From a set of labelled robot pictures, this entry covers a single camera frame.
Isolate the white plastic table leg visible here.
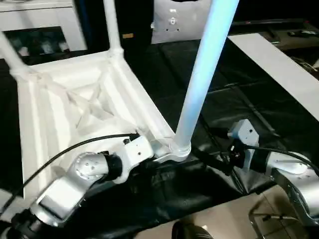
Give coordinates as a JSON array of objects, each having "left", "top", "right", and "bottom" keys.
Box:
[
  {"left": 174, "top": 0, "right": 240, "bottom": 154},
  {"left": 0, "top": 188, "right": 25, "bottom": 221},
  {"left": 102, "top": 0, "right": 124, "bottom": 59},
  {"left": 0, "top": 31, "right": 30, "bottom": 78}
]

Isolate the white plastic table top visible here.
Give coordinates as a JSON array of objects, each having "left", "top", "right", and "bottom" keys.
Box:
[{"left": 17, "top": 48, "right": 192, "bottom": 200}]

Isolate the black work mat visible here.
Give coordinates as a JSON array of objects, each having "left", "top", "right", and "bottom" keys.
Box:
[{"left": 0, "top": 37, "right": 319, "bottom": 239}]

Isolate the black metal stand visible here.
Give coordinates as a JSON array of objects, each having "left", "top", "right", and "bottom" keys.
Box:
[{"left": 249, "top": 201, "right": 300, "bottom": 239}]

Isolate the dark right robot foot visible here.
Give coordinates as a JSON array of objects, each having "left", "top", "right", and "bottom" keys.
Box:
[{"left": 171, "top": 220, "right": 212, "bottom": 239}]

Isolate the white flat board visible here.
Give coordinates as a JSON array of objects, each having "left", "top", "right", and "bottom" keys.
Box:
[{"left": 227, "top": 33, "right": 319, "bottom": 125}]

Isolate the black remote control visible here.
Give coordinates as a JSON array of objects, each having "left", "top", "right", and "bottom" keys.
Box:
[{"left": 288, "top": 29, "right": 317, "bottom": 36}]

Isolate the black furniture with yellow label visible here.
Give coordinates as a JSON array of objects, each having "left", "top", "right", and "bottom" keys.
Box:
[{"left": 74, "top": 0, "right": 157, "bottom": 50}]

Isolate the white glass-door cabinet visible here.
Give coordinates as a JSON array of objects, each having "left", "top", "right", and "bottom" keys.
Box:
[{"left": 0, "top": 0, "right": 88, "bottom": 59}]

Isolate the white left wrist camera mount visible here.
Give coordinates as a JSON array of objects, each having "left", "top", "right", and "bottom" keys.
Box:
[{"left": 113, "top": 135, "right": 154, "bottom": 185}]

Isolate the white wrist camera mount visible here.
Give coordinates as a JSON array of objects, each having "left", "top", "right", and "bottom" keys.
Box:
[
  {"left": 113, "top": 135, "right": 154, "bottom": 185},
  {"left": 228, "top": 119, "right": 260, "bottom": 172}
]

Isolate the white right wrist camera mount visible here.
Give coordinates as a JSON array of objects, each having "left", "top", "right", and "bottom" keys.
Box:
[{"left": 228, "top": 119, "right": 260, "bottom": 172}]

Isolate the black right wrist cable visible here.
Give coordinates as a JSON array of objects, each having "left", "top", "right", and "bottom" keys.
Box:
[{"left": 245, "top": 145, "right": 319, "bottom": 170}]

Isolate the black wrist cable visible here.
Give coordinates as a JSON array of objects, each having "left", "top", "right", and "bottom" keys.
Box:
[
  {"left": 245, "top": 145, "right": 319, "bottom": 170},
  {"left": 0, "top": 133, "right": 140, "bottom": 215}
]

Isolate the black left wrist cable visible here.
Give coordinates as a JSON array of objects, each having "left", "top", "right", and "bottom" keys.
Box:
[{"left": 0, "top": 133, "right": 140, "bottom": 215}]

